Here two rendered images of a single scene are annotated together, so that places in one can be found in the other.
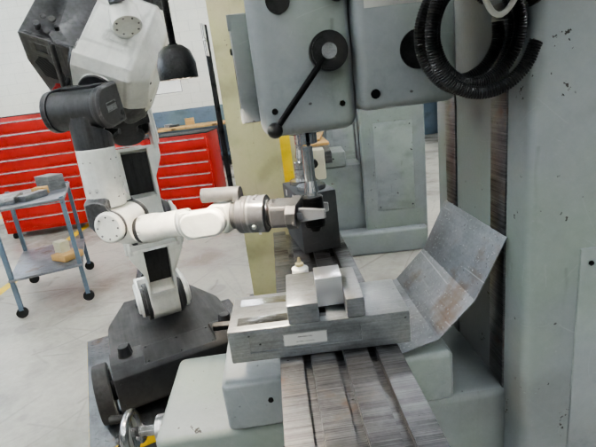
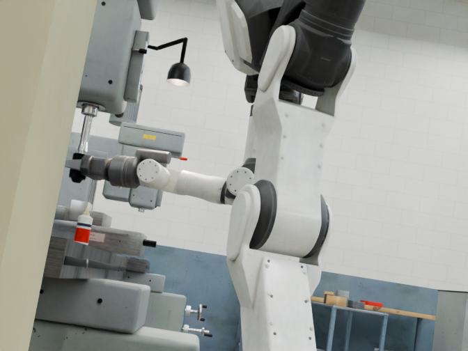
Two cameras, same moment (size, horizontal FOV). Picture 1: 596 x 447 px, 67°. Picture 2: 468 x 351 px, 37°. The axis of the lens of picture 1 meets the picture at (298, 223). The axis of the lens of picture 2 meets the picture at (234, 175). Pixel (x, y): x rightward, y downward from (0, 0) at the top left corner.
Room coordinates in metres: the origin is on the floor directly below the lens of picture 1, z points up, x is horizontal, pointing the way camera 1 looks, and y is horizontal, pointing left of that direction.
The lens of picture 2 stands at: (2.97, 0.41, 0.86)
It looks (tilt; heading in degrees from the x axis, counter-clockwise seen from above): 9 degrees up; 180
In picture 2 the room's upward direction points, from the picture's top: 9 degrees clockwise
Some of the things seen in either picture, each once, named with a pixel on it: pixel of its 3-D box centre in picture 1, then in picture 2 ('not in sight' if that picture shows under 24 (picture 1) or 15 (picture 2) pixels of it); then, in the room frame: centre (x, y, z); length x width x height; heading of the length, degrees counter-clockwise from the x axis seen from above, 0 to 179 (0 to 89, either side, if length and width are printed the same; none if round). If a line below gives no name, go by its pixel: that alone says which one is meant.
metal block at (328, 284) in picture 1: (327, 285); (80, 212); (0.83, -0.04, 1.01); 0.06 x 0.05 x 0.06; 0
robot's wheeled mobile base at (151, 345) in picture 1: (167, 315); not in sight; (1.63, 0.56, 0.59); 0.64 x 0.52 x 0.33; 23
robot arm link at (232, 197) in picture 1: (229, 208); (146, 169); (1.04, 0.16, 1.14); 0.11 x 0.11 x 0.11; 77
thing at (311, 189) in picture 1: (309, 171); (85, 135); (0.98, -0.04, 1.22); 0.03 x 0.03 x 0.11
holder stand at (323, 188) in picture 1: (309, 211); not in sight; (1.42, -0.04, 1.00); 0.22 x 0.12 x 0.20; 12
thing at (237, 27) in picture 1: (244, 70); (136, 66); (0.98, 0.07, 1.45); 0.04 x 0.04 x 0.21; 2
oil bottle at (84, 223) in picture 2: (301, 278); (83, 226); (1.00, 0.01, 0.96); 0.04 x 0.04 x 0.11
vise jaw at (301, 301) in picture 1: (301, 295); (97, 220); (0.83, 0.01, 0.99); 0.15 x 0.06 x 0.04; 0
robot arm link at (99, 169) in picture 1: (110, 192); (255, 159); (1.10, 0.45, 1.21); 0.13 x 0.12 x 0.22; 167
